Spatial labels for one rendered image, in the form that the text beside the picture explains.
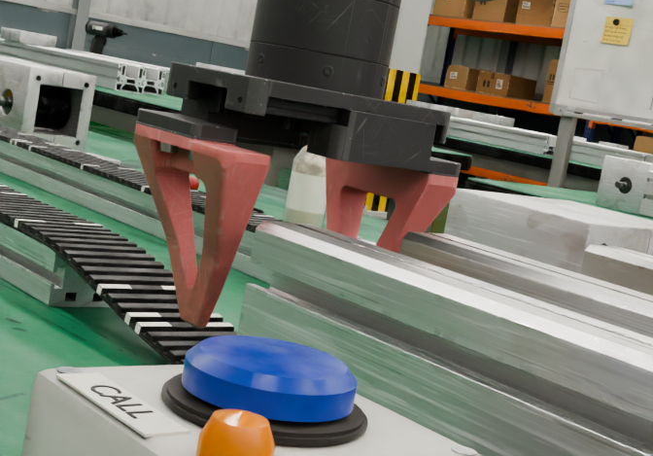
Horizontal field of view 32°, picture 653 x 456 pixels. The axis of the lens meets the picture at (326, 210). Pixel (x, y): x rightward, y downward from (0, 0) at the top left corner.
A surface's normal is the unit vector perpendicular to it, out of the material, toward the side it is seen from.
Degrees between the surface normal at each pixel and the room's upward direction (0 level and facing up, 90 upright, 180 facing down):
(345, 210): 69
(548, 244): 90
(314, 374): 3
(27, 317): 0
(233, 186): 111
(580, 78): 90
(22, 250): 90
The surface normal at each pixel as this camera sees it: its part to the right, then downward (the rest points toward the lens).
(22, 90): -0.72, -0.05
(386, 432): 0.18, -0.98
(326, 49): 0.11, 0.13
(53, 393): -0.63, -0.44
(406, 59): 0.64, 0.20
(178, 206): 0.65, -0.17
